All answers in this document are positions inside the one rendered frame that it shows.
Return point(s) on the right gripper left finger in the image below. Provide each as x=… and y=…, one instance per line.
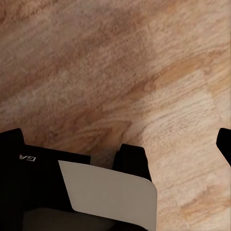
x=11, y=144

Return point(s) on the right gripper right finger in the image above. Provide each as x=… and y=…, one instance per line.
x=224, y=143

